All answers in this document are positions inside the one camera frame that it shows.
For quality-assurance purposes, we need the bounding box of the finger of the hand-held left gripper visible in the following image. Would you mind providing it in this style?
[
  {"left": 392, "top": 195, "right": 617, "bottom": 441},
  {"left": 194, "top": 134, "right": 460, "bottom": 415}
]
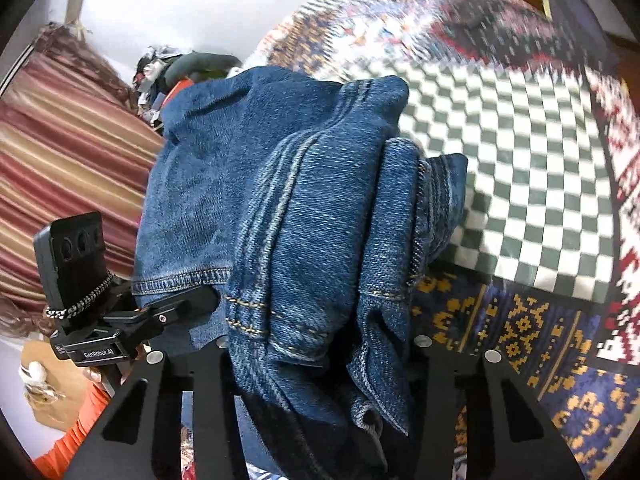
[{"left": 131, "top": 284, "right": 222, "bottom": 335}]

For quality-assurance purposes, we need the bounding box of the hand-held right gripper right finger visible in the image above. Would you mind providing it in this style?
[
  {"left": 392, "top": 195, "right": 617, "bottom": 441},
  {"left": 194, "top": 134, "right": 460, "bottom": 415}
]
[{"left": 410, "top": 335, "right": 586, "bottom": 480}]

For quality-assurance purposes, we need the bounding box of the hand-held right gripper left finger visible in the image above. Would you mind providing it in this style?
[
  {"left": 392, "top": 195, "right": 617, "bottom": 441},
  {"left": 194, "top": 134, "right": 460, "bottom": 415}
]
[{"left": 62, "top": 337, "right": 251, "bottom": 480}]

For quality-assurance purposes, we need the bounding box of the blue denim jacket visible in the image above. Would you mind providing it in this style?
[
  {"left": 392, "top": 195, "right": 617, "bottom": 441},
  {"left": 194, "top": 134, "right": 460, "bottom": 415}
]
[{"left": 132, "top": 66, "right": 468, "bottom": 480}]

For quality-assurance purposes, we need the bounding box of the person's left forearm orange sleeve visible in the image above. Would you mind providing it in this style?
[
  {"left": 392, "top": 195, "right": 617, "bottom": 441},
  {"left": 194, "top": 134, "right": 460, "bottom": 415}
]
[{"left": 32, "top": 385, "right": 113, "bottom": 480}]

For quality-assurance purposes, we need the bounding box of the red striped curtain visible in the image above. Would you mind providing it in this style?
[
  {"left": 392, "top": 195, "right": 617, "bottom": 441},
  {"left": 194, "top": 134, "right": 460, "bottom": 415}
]
[{"left": 0, "top": 22, "right": 168, "bottom": 311}]

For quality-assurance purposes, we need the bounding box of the orange box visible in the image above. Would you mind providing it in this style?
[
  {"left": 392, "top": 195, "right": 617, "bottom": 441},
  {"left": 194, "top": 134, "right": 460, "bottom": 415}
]
[{"left": 165, "top": 77, "right": 196, "bottom": 107}]

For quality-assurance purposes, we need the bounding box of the pile of assorted clutter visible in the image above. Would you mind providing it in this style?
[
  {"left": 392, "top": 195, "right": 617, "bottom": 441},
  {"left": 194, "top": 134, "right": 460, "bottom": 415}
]
[{"left": 132, "top": 45, "right": 173, "bottom": 126}]

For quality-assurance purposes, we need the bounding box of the patterned patchwork bedsheet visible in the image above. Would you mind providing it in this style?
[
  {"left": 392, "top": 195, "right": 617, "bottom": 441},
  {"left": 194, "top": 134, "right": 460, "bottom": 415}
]
[{"left": 177, "top": 0, "right": 640, "bottom": 480}]

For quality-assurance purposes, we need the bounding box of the dark green neck pillow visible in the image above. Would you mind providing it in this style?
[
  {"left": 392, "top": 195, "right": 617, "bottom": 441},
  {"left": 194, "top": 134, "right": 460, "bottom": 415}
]
[{"left": 167, "top": 51, "right": 238, "bottom": 86}]

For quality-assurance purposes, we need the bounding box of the dark navy cushion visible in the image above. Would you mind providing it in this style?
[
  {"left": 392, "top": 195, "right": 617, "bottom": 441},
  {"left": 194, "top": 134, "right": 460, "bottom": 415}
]
[{"left": 546, "top": 0, "right": 623, "bottom": 78}]

